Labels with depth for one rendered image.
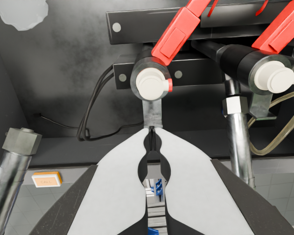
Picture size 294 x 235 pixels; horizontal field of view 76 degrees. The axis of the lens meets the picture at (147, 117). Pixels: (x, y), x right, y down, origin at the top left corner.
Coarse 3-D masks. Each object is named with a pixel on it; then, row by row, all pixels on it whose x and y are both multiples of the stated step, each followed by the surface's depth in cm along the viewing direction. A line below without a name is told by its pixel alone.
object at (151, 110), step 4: (160, 100) 14; (144, 104) 14; (148, 104) 14; (152, 104) 14; (156, 104) 14; (160, 104) 14; (144, 108) 14; (148, 108) 14; (152, 108) 14; (156, 108) 14; (160, 108) 14; (144, 112) 14; (148, 112) 14; (152, 112) 14; (156, 112) 14; (160, 112) 14; (144, 116) 14; (148, 116) 14; (152, 116) 14; (156, 116) 14; (160, 116) 14
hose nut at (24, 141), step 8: (16, 128) 14; (24, 128) 14; (8, 136) 13; (16, 136) 13; (24, 136) 13; (32, 136) 14; (40, 136) 15; (8, 144) 13; (16, 144) 13; (24, 144) 13; (32, 144) 14; (16, 152) 13; (24, 152) 13; (32, 152) 14
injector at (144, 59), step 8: (144, 48) 23; (152, 48) 22; (144, 56) 14; (152, 56) 14; (136, 64) 13; (144, 64) 12; (152, 64) 12; (160, 64) 12; (136, 72) 12; (168, 72) 13; (136, 88) 13; (160, 96) 13
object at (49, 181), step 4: (44, 172) 38; (48, 172) 38; (52, 172) 38; (56, 172) 38; (36, 180) 38; (40, 180) 38; (44, 180) 38; (48, 180) 38; (52, 180) 38; (60, 180) 39; (40, 184) 38; (44, 184) 38; (48, 184) 38; (52, 184) 38; (56, 184) 38
